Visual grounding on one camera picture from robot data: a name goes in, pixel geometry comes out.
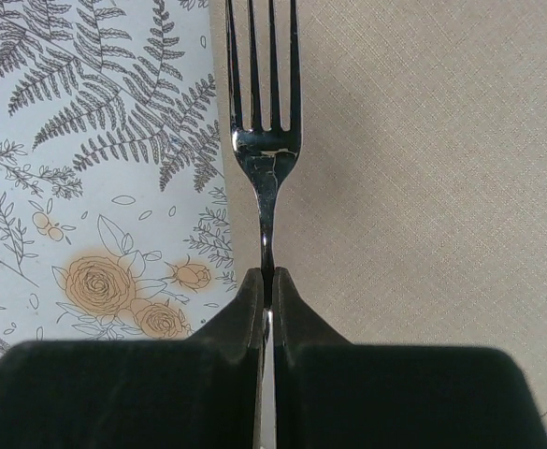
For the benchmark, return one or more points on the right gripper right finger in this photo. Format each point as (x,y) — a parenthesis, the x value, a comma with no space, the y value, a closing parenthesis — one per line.
(332,393)

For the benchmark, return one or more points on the beige cloth napkin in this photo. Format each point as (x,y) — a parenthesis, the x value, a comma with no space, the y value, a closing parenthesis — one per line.
(417,212)

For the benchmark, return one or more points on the silver fork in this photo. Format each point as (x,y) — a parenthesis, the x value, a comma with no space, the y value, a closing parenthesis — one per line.
(267,157)

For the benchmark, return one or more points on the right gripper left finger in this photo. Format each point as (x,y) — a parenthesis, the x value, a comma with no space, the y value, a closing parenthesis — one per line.
(200,392)

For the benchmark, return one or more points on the floral tablecloth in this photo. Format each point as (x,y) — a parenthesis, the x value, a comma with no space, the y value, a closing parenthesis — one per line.
(113,210)

